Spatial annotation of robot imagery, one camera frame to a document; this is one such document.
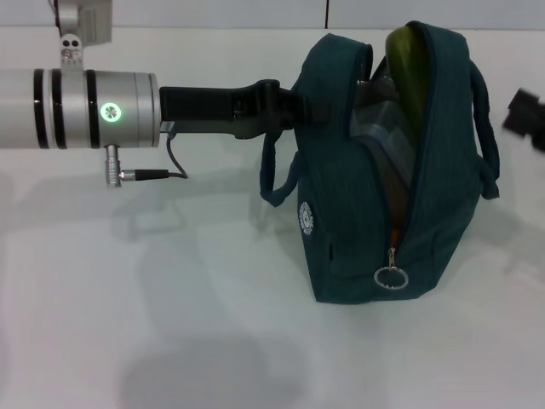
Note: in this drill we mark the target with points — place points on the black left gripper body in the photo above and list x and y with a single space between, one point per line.
200 106

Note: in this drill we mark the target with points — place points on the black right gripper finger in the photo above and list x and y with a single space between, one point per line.
526 100
526 128

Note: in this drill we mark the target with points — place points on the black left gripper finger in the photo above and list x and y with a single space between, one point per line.
298 111

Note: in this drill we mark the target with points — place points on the clear plastic food container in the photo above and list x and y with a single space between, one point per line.
383 145

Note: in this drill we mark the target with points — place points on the green cucumber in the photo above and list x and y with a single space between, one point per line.
406 76

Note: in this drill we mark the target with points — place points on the dark teal insulated lunch bag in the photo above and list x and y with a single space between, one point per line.
349 238

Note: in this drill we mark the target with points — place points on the orange pear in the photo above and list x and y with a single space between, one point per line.
394 235

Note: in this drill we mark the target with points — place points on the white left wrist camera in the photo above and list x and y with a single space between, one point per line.
85 25

